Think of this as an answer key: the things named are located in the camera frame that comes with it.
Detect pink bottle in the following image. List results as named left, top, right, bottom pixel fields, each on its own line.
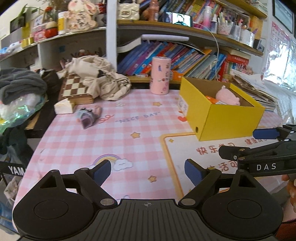
left=149, top=0, right=160, bottom=22

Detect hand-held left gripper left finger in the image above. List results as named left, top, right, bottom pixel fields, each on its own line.
left=39, top=160, right=118, bottom=207

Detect pink checked table mat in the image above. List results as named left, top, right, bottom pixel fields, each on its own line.
left=13, top=89, right=296, bottom=209

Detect pink small box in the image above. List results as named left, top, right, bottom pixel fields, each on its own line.
left=32, top=28, right=47, bottom=42

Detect yellow jar with white lid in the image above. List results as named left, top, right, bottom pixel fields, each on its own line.
left=57, top=11, right=67, bottom=35

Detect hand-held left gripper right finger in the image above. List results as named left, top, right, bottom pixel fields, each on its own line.
left=178, top=159, right=257, bottom=207

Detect dark brown bag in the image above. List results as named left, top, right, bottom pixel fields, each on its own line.
left=40, top=68, right=62, bottom=94

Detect pink plush pig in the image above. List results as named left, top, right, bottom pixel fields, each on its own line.
left=216, top=85, right=240, bottom=106

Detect silver pen container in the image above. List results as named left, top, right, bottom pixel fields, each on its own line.
left=240, top=29, right=256, bottom=47

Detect orange and white carton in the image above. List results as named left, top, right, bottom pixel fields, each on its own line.
left=206, top=96, right=228, bottom=105

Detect pastel gradient bottle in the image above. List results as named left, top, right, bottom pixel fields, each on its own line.
left=203, top=6, right=213, bottom=32

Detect black framed picture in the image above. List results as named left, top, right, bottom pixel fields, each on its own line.
left=272, top=0, right=295, bottom=34

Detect iridescent plastic bag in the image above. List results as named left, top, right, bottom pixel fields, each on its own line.
left=0, top=94, right=49, bottom=133

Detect white cable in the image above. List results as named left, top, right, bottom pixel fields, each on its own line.
left=193, top=22, right=219, bottom=80

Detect beige cloth bag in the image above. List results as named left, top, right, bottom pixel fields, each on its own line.
left=57, top=55, right=132, bottom=101

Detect pink rabbit plaque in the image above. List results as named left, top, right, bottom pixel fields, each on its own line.
left=63, top=0, right=99, bottom=33

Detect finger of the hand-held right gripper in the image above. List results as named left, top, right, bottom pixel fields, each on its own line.
left=253, top=124, right=296, bottom=141
left=218, top=140, right=296, bottom=164

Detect pink wall poster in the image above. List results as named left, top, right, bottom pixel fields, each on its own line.
left=269, top=21, right=291, bottom=61

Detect white tissue pack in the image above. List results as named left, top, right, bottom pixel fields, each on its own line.
left=54, top=98, right=75, bottom=115

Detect brown wooden board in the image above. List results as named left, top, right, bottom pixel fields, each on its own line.
left=24, top=111, right=41, bottom=130

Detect black keyboard bag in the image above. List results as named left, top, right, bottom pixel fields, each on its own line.
left=0, top=130, right=35, bottom=186

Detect pink pen cup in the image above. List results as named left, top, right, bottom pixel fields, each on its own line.
left=217, top=22, right=232, bottom=35

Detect grey folded clothes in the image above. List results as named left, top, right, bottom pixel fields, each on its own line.
left=0, top=67, right=48, bottom=105

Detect person's right hand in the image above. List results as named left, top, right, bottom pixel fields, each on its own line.
left=282, top=173, right=296, bottom=206

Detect shelf of upright colourful books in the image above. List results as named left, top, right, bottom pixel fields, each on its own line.
left=143, top=0, right=229, bottom=24

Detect silver foil sheet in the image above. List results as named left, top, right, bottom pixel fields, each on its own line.
left=261, top=42, right=296, bottom=90

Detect person's right forearm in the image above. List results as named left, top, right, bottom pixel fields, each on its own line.
left=282, top=204, right=296, bottom=223

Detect row of leaning picture books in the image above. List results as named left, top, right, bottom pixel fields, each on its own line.
left=118, top=40, right=251, bottom=81

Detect stack of papers and booklets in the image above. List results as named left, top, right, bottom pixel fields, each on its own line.
left=231, top=70, right=279, bottom=113

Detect white quilted handbag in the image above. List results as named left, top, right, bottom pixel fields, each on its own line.
left=117, top=0, right=140, bottom=21

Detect purple toy figure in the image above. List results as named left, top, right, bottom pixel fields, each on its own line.
left=76, top=106, right=102, bottom=130

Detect smartphone with lit screen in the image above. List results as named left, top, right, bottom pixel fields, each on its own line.
left=165, top=11, right=193, bottom=27

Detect white desk lamp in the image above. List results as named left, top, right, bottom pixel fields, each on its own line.
left=141, top=34, right=190, bottom=43

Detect white and wooden shelf unit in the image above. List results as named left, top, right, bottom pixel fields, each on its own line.
left=0, top=0, right=269, bottom=84

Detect yellow cardboard box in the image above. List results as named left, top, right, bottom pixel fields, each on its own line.
left=178, top=76, right=266, bottom=142

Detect wooden chessboard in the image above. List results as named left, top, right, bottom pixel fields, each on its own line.
left=58, top=73, right=95, bottom=105

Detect small black photo frame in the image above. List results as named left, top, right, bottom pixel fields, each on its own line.
left=10, top=16, right=26, bottom=33

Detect pink printed canister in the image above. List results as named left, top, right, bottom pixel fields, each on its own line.
left=150, top=56, right=171, bottom=95

